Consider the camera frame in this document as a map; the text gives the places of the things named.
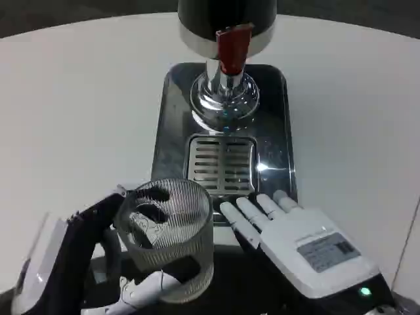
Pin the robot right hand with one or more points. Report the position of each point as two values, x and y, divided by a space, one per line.
305 243

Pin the black and steel drink dispenser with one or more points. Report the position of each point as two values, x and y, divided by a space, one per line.
226 95

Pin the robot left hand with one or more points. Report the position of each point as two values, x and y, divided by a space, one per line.
72 249

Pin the slotted steel tray grid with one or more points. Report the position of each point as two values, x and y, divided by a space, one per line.
220 164

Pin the clear ribbed glass cup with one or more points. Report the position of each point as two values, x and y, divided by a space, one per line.
183 236

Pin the steel drip tray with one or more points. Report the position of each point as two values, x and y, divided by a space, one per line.
274 138

